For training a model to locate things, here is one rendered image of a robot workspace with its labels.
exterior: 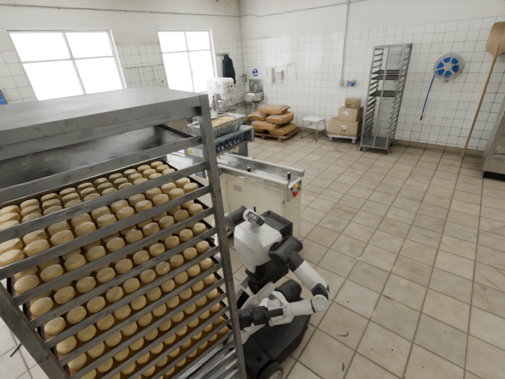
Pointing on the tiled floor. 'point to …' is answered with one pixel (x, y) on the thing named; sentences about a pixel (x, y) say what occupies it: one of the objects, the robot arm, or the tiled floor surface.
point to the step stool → (314, 125)
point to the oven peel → (497, 43)
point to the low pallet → (276, 134)
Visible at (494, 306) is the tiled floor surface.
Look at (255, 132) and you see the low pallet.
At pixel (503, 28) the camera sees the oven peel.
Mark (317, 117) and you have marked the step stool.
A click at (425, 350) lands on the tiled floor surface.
